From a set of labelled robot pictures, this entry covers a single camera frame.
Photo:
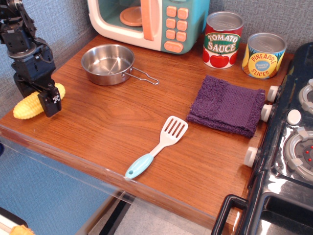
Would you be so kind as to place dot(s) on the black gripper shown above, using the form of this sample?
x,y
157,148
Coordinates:
x,y
33,70

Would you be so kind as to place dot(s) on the yellow toy corn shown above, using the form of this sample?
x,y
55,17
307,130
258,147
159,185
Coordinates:
x,y
30,106

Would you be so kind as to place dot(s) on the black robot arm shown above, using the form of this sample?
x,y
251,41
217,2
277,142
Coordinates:
x,y
17,30

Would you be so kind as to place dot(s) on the small steel pot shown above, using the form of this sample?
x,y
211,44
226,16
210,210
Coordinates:
x,y
112,64

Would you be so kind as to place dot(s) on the clear acrylic table guard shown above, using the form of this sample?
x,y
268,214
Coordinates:
x,y
132,187

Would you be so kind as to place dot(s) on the orange microwave plate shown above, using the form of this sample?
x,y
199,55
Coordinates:
x,y
131,16

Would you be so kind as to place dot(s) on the white and teal spatula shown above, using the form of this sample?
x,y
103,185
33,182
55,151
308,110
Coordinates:
x,y
172,131

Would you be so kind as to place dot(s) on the teal toy microwave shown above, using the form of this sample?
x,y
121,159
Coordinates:
x,y
171,26

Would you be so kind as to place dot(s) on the tomato sauce can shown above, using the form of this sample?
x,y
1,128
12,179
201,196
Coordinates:
x,y
221,39

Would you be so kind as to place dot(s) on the purple folded towel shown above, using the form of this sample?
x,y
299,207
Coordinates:
x,y
226,107

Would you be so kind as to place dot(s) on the white lower stove knob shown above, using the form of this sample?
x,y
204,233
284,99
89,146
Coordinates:
x,y
250,156

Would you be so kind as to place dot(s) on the white stove knob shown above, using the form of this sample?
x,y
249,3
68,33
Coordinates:
x,y
265,112
272,93
250,156

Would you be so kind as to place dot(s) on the white middle stove knob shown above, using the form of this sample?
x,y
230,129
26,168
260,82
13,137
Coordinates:
x,y
265,112

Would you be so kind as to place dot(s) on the pineapple slices can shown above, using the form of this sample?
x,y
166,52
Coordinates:
x,y
263,55

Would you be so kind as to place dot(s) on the white upper stove knob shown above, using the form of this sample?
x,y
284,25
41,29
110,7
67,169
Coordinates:
x,y
272,93

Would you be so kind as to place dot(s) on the black toy stove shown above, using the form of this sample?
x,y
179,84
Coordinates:
x,y
280,189

